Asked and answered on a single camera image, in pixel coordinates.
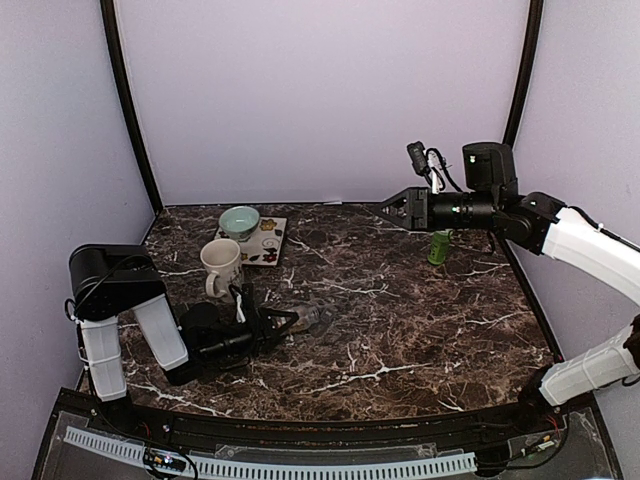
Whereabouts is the green pill bottle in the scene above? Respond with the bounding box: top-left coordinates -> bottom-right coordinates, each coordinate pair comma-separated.
427,229 -> 453,266

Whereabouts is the beige ceramic mug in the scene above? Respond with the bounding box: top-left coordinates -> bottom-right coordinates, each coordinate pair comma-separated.
200,238 -> 243,303

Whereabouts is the celadon bowl on plate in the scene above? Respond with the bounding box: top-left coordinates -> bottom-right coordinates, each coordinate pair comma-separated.
218,206 -> 261,241

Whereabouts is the white slotted cable duct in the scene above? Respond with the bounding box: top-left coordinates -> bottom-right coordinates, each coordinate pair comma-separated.
62,426 -> 477,479

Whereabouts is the grey weekly pill organizer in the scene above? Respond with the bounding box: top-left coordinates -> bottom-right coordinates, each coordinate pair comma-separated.
307,306 -> 335,338

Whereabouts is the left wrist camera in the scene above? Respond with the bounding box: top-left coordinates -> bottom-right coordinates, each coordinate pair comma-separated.
230,283 -> 259,326

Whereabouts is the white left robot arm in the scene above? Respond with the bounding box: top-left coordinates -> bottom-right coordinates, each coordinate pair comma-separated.
64,239 -> 300,436

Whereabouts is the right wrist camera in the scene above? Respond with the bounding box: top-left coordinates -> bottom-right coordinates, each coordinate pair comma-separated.
406,141 -> 462,194

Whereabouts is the square floral ceramic plate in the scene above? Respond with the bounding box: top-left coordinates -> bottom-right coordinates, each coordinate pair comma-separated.
238,216 -> 287,267

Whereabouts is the black corner frame post left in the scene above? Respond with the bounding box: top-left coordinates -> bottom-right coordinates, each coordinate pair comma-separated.
100,0 -> 164,214

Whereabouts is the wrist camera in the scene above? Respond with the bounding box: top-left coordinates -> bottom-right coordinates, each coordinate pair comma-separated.
406,141 -> 462,194
230,283 -> 259,326

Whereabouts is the black corner frame post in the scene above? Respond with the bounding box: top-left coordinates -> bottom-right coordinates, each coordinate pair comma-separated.
503,0 -> 544,148
100,0 -> 164,214

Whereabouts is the black corner frame post right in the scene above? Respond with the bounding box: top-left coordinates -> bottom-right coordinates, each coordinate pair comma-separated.
503,0 -> 544,148

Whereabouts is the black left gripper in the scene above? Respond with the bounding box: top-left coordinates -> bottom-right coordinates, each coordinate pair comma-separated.
199,308 -> 299,366

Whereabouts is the black front rail base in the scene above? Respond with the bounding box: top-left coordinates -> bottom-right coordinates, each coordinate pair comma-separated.
94,367 -> 576,456

